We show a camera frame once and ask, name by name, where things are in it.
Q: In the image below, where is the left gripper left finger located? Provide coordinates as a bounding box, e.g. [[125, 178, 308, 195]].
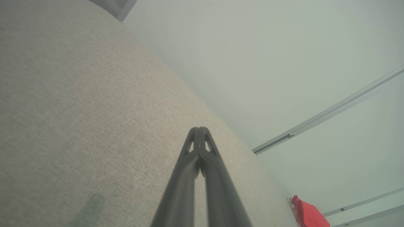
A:
[[150, 127, 201, 227]]

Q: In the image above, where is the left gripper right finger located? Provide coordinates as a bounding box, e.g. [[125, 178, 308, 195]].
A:
[[199, 127, 253, 227]]

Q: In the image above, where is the red garment white band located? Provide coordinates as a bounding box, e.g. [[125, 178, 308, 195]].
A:
[[288, 195, 331, 227]]

